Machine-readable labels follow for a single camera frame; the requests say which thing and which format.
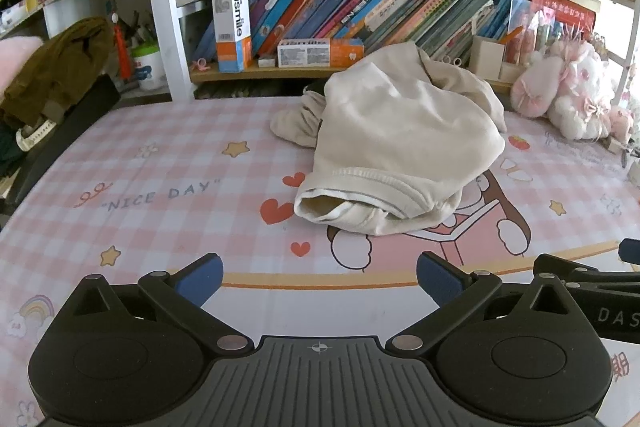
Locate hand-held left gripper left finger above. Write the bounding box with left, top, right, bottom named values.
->
left=60, top=253, right=255, bottom=354

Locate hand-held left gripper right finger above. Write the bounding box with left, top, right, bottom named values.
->
left=386, top=252, right=583, bottom=354

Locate cream printed sweatshirt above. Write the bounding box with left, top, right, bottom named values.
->
left=270, top=41, right=508, bottom=236

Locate pink pig plush toy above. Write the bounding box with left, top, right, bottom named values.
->
left=607, top=106, right=635, bottom=144

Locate white plush toy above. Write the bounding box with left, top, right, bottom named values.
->
left=545, top=41, right=618, bottom=142

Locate pink plush toy with bow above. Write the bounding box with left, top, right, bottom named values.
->
left=512, top=54, right=563, bottom=116

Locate black chair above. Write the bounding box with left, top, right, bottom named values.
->
left=0, top=74, right=121, bottom=218

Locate white jar green lid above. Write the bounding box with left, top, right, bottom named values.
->
left=131, top=44, right=168, bottom=92

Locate small beige box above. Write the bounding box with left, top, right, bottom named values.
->
left=500, top=62, right=528, bottom=84

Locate white wristwatch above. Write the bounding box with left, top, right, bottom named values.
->
left=15, top=119, right=53, bottom=152

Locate beige pen holder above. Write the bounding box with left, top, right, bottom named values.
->
left=470, top=36, right=506, bottom=80

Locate red hanging tassel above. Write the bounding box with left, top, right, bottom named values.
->
left=109, top=12, right=133, bottom=78

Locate clear packet of pens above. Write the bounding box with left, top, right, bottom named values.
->
left=507, top=0, right=551, bottom=65

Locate red packet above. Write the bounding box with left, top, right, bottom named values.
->
left=530, top=0, right=598, bottom=42

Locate tall white orange box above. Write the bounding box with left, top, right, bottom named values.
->
left=211, top=0, right=254, bottom=74

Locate bunch of dark pens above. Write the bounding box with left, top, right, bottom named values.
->
left=120, top=9, right=161, bottom=50

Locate olive brown jacket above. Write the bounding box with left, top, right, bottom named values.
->
left=0, top=18, right=116, bottom=128

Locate long white orange box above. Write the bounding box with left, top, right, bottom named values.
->
left=277, top=38, right=365, bottom=68

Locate white wooden bookshelf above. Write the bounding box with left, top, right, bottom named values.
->
left=142, top=0, right=640, bottom=108

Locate pink fluffy cloth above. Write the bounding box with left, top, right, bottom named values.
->
left=0, top=36, right=43, bottom=94

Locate row of colourful books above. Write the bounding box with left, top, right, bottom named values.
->
left=192, top=0, right=531, bottom=68

